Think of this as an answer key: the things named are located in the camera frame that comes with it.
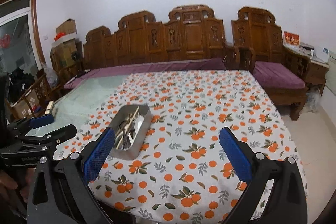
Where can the left hand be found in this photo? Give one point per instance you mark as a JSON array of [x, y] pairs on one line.
[[7, 183]]

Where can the steel rectangular tray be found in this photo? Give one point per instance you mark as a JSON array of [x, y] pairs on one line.
[[132, 152]]

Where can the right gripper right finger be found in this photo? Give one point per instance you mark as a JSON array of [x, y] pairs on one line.
[[239, 154]]

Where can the wooden side table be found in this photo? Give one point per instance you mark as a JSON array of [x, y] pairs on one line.
[[316, 76]]

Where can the stacked cardboard boxes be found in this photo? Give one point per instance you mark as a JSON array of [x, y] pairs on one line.
[[64, 48]]

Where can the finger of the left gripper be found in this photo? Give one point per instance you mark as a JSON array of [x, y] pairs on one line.
[[59, 136], [32, 123]]

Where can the purple seat cushion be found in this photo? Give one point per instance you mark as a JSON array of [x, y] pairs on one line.
[[275, 75]]

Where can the carved wooden sofa bench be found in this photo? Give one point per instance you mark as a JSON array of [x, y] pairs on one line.
[[191, 33]]

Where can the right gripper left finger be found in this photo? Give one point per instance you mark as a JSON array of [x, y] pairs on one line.
[[95, 154]]

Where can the small white plastic spoon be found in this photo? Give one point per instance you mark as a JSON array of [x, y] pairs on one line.
[[136, 126]]

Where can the red sign card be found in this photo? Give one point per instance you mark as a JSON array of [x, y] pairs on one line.
[[291, 40]]

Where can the carved wooden armchair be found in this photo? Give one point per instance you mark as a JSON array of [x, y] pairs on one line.
[[259, 38]]

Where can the light bamboo chopstick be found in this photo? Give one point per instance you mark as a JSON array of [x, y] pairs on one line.
[[123, 137]]

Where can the purple bench cushion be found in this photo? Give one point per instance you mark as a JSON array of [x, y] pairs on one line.
[[188, 65]]

